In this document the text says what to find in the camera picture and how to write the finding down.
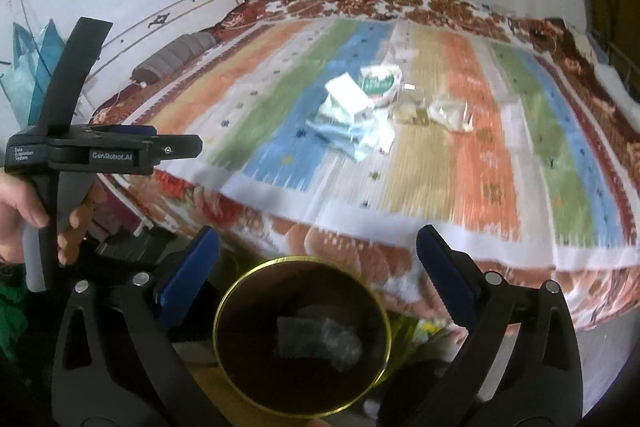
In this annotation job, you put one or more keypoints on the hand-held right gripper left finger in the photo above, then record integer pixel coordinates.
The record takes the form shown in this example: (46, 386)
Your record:
(187, 282)

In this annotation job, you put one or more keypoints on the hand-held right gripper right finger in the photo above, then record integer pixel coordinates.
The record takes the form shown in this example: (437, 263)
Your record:
(447, 279)

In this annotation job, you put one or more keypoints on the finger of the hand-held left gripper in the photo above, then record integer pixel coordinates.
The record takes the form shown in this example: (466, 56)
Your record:
(175, 146)

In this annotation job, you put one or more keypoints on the round brown tin bin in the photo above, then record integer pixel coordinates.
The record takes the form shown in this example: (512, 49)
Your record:
(260, 357)

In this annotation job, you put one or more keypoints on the blue face mask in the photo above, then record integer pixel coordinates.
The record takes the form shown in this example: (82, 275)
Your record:
(325, 129)

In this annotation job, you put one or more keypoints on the white tissue paper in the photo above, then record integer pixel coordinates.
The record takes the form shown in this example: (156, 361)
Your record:
(382, 132)

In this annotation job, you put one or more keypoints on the clear plastic bag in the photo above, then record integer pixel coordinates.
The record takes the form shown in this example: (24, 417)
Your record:
(450, 112)

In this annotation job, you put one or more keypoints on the paper trash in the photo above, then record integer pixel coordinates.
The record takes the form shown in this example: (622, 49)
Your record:
(410, 112)

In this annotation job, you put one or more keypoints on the white carton box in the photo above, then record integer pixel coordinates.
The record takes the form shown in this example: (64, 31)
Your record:
(347, 94)

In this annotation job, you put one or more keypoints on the small white paper piece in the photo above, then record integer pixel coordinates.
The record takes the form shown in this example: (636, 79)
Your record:
(410, 87)

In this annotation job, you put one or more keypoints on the white green packet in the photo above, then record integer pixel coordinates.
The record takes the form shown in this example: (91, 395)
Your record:
(382, 82)

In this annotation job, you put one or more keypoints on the person's left hand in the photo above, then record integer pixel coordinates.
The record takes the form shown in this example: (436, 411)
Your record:
(12, 217)

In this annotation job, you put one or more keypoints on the yellow green printed cloth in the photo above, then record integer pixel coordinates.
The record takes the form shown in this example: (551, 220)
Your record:
(415, 342)

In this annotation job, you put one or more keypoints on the teal plastic bag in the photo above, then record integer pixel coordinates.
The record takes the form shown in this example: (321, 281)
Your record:
(20, 87)

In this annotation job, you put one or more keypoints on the grey bolster pillow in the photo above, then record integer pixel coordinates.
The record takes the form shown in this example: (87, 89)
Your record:
(170, 57)

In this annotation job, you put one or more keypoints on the striped colourful blanket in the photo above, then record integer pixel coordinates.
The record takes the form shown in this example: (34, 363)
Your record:
(450, 182)

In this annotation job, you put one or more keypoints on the brown floral blanket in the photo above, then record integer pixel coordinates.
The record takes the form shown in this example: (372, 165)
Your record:
(575, 297)

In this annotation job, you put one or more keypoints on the grey plastic wrapper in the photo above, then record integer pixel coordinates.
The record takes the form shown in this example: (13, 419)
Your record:
(320, 337)

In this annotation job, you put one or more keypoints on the white bed headboard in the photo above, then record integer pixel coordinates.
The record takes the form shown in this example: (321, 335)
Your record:
(150, 7)

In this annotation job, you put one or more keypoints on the white cloth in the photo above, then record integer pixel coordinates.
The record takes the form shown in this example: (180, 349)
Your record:
(620, 82)

